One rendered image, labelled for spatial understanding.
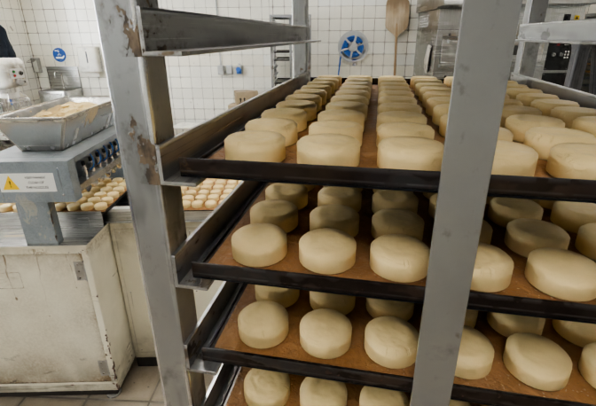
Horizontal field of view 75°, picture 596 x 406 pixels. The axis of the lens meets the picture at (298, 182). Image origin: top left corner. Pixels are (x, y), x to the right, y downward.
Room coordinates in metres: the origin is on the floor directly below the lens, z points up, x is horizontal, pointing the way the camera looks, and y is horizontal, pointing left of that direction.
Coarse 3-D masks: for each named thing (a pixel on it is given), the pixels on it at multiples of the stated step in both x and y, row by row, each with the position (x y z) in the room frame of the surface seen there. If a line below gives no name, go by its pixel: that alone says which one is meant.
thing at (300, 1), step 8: (296, 0) 0.87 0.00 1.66; (304, 0) 0.86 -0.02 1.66; (296, 8) 0.87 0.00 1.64; (304, 8) 0.86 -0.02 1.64; (296, 16) 0.87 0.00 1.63; (304, 16) 0.86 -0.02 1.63; (296, 24) 0.87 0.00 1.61; (304, 24) 0.86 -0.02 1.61; (296, 48) 0.87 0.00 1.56; (304, 48) 0.86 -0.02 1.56; (296, 56) 0.87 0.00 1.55; (304, 56) 0.86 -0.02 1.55; (296, 64) 0.87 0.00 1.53; (304, 64) 0.86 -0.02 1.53; (296, 72) 0.87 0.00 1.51
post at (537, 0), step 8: (528, 0) 0.80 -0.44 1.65; (536, 0) 0.78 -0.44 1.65; (544, 0) 0.78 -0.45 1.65; (528, 8) 0.79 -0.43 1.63; (536, 8) 0.78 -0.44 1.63; (544, 8) 0.78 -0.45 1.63; (528, 16) 0.78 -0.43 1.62; (536, 16) 0.78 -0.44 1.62; (544, 16) 0.78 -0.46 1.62; (520, 48) 0.79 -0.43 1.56; (528, 48) 0.78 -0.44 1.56; (536, 48) 0.78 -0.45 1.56; (520, 56) 0.79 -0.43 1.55; (528, 56) 0.78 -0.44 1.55; (536, 56) 0.78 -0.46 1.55; (520, 64) 0.78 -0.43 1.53; (528, 64) 0.78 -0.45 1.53; (536, 64) 0.78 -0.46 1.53; (520, 72) 0.78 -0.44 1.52; (528, 72) 0.78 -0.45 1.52
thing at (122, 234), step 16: (112, 224) 1.50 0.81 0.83; (128, 224) 1.50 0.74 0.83; (192, 224) 1.51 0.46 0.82; (112, 240) 1.50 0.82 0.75; (128, 240) 1.50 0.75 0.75; (128, 256) 1.50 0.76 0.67; (128, 272) 1.50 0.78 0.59; (128, 288) 1.50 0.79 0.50; (144, 288) 1.50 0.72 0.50; (128, 304) 1.50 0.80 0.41; (144, 304) 1.50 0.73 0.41; (208, 304) 1.50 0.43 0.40; (144, 320) 1.50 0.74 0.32; (144, 336) 1.50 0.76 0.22; (144, 352) 1.50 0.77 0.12
